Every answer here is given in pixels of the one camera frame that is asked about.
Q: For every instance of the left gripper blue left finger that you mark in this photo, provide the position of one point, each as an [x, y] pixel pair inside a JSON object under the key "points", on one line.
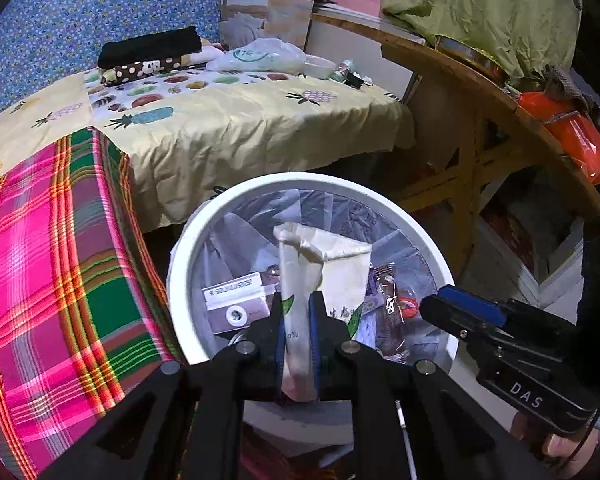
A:
{"points": [[266, 368]]}

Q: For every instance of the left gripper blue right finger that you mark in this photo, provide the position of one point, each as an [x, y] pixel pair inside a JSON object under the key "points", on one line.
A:
{"points": [[327, 334]]}

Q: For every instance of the patterned white paper carton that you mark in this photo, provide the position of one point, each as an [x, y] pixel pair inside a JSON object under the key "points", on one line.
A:
{"points": [[312, 259]]}

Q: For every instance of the white round trash bin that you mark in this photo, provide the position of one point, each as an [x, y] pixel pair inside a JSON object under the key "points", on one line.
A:
{"points": [[232, 235]]}

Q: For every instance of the person right hand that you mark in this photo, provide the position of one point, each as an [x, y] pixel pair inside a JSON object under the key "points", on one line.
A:
{"points": [[583, 465]]}

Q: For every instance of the pink plaid tablecloth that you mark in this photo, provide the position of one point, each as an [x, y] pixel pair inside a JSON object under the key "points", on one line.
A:
{"points": [[83, 313]]}

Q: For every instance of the yellow pineapple bed sheet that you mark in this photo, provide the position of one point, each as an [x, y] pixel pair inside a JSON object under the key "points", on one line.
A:
{"points": [[190, 131]]}

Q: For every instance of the orange plastic bag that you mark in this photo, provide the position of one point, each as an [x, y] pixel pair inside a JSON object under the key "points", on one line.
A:
{"points": [[576, 133]]}

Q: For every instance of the wooden round side table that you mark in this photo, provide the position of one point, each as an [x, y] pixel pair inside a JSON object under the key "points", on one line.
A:
{"points": [[489, 135]]}

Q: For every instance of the white plastic bag on bed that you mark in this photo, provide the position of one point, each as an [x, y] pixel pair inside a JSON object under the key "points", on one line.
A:
{"points": [[268, 55]]}

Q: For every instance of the polka dot brown cloth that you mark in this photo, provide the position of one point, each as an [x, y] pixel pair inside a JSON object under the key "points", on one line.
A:
{"points": [[142, 69]]}

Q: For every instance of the black folded clothing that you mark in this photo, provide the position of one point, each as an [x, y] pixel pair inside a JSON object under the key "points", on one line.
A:
{"points": [[150, 47]]}

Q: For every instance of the cardboard box with bag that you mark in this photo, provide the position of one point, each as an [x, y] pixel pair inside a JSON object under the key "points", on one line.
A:
{"points": [[243, 21]]}

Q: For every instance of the green curtain cloth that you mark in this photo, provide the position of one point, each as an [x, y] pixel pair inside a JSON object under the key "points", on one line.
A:
{"points": [[522, 36]]}

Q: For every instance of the blue floral mattress headboard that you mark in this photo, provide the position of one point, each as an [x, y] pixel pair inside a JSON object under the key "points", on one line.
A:
{"points": [[42, 41]]}

